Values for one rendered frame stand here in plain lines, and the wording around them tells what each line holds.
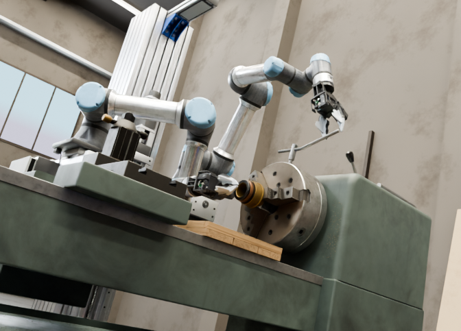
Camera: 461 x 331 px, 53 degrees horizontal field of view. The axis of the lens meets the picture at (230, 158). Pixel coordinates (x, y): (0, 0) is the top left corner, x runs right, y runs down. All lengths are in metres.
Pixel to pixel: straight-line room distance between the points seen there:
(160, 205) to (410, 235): 1.17
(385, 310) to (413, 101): 3.53
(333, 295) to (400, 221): 0.49
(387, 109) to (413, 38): 0.85
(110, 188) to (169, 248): 0.25
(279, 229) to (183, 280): 0.48
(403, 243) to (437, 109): 3.13
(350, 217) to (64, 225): 0.97
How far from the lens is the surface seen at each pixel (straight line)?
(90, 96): 1.84
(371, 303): 1.78
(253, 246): 1.37
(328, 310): 1.60
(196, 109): 1.77
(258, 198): 1.58
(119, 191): 1.06
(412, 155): 4.86
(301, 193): 1.58
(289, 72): 1.83
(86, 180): 1.03
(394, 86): 5.36
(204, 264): 1.28
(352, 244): 1.67
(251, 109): 2.21
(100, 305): 2.09
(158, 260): 1.20
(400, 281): 1.94
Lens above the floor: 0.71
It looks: 17 degrees up
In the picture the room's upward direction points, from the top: 14 degrees clockwise
